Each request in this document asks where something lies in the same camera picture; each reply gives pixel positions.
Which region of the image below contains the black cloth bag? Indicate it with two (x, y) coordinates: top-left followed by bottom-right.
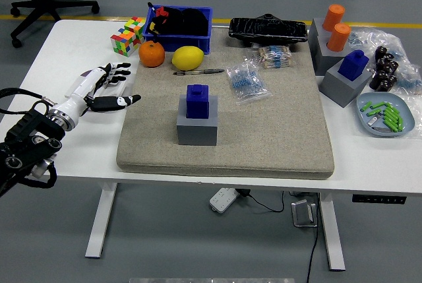
(146, 2), (210, 36)

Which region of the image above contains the colourful puzzle cube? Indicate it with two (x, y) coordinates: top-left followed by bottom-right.
(123, 16), (146, 40)
(109, 28), (141, 57)

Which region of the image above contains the clear plastic bags pile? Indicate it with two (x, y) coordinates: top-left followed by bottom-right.
(346, 27), (422, 141)

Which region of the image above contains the blue plastic bin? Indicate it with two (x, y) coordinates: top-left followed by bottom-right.
(142, 5), (214, 55)

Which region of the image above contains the blue seal block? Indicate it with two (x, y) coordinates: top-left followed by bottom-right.
(185, 84), (211, 120)
(337, 49), (370, 82)

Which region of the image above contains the clear bag of blue resistors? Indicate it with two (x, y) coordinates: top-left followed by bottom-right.
(226, 60), (273, 106)

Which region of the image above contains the black floor cable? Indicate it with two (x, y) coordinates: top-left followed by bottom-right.
(305, 193), (321, 283)

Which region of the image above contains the grey cylinder holder block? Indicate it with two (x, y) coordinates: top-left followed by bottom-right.
(311, 34), (353, 76)
(308, 17), (334, 49)

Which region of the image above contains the silver metal stand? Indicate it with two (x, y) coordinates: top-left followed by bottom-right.
(291, 199), (319, 228)

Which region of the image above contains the white table leg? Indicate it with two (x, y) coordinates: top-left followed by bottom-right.
(318, 193), (346, 272)
(84, 182), (118, 259)

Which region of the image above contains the orange fruit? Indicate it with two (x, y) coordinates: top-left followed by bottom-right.
(138, 40), (166, 68)

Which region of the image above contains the black table control panel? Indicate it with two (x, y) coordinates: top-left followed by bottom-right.
(351, 193), (407, 204)

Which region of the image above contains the black rear-view mirror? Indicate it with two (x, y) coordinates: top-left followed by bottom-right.
(228, 13), (308, 47)

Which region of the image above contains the white power strip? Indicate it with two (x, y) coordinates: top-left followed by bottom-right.
(209, 187), (241, 214)

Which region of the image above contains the grey square seal holder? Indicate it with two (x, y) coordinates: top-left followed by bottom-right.
(176, 94), (219, 146)
(318, 60), (373, 108)

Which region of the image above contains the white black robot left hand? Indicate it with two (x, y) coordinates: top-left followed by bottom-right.
(62, 62), (142, 126)

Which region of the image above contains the black pen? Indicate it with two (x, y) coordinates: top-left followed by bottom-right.
(173, 68), (226, 76)

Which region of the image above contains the yellow lemon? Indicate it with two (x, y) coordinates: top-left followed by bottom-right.
(171, 46), (205, 71)

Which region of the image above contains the blue-grey plate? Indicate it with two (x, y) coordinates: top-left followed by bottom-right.
(355, 92), (415, 138)

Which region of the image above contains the beige taped resistor bundle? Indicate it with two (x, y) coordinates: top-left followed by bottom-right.
(245, 45), (293, 70)

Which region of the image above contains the black plug with cord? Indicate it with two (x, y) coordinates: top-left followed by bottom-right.
(236, 189), (285, 213)

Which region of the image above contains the orange cylinder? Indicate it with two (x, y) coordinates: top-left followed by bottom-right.
(326, 22), (351, 53)
(322, 3), (346, 32)

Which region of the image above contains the grey-brown mat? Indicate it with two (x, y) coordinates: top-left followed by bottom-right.
(115, 27), (335, 181)

